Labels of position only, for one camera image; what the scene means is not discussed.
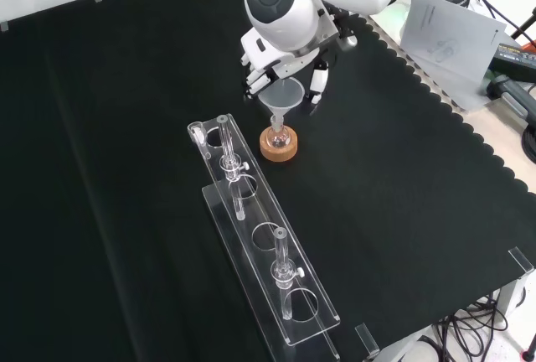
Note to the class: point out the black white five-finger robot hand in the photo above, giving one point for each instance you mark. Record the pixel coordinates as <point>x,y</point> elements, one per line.
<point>272,62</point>

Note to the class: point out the translucent white plastic funnel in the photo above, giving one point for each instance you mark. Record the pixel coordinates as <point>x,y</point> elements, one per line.
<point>280,96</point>

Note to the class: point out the clear glass round-bottom flask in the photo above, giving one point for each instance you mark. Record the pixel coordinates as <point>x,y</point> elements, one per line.
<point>279,139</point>

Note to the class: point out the clear acrylic funnel stand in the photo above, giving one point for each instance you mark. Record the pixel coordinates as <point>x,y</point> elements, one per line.
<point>268,228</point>

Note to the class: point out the pale printed board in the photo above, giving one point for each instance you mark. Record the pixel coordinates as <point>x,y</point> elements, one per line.
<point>452,43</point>

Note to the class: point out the black bench cloth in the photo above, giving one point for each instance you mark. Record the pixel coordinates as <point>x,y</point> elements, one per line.
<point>125,169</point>

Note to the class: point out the grey hand tool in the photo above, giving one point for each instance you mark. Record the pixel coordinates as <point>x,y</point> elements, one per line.
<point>513,94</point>

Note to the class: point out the black power adapter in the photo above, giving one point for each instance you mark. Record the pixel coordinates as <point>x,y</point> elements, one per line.
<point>515,58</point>

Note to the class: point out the clear cloth clip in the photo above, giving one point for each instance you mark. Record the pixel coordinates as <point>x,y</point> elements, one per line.
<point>520,260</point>
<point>367,338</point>

